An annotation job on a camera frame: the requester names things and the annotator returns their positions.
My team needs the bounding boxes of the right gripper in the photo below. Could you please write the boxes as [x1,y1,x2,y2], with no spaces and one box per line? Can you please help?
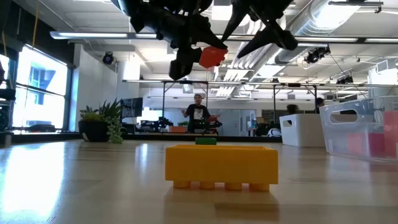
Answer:
[221,0,299,60]

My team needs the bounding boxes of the long linear ceiling light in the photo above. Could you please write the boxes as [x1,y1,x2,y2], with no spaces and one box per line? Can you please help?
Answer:
[49,30,398,44]

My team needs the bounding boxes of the red toy brick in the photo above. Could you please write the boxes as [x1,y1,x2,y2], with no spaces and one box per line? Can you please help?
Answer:
[198,45,229,70]

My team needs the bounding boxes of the white ceiling fixture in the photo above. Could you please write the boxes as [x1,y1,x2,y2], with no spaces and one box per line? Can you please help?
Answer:
[211,4,233,22]

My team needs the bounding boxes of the person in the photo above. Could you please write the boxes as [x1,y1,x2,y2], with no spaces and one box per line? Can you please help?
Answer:
[285,103,300,116]
[181,93,221,134]
[315,96,326,113]

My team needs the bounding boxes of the red black robot equipment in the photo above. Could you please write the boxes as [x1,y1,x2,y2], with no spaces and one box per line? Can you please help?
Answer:
[205,114,223,135]

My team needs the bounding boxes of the black metal table frame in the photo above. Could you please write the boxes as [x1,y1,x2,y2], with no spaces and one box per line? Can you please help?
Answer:
[0,132,282,143]

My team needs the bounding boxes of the large window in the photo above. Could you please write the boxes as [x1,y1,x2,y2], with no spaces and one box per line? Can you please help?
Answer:
[0,45,75,132]

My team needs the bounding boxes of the white plastic bin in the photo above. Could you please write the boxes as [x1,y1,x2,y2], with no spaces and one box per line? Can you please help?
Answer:
[279,113,326,147]

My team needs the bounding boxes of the yellow toy brick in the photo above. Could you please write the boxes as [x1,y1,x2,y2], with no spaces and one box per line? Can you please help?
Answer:
[164,144,279,192]

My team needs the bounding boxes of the green toy brick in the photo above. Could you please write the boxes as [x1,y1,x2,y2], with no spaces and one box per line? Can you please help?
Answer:
[195,137,218,146]

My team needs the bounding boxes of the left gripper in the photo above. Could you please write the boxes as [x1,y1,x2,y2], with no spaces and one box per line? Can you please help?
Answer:
[124,0,229,82]

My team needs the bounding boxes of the black ceiling device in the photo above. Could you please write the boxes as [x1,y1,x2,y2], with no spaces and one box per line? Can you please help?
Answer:
[303,45,331,65]

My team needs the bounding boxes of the white black ball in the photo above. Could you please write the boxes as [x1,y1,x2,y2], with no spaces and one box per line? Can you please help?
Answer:
[266,126,282,138]

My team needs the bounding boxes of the potted succulent plant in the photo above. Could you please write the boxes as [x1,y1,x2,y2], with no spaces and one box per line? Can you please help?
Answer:
[77,98,126,145]

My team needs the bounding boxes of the black monitor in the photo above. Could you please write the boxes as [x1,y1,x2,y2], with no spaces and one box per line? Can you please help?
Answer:
[120,96,144,119]

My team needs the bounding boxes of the silver ventilation duct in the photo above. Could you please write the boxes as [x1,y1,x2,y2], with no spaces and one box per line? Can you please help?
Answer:
[273,0,361,65]

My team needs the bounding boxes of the clear plastic bin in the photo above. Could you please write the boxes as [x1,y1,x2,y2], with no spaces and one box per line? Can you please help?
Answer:
[319,95,398,165]

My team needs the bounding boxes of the black workstation frame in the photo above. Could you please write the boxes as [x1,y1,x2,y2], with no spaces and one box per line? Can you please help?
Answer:
[161,80,210,135]
[272,82,318,125]

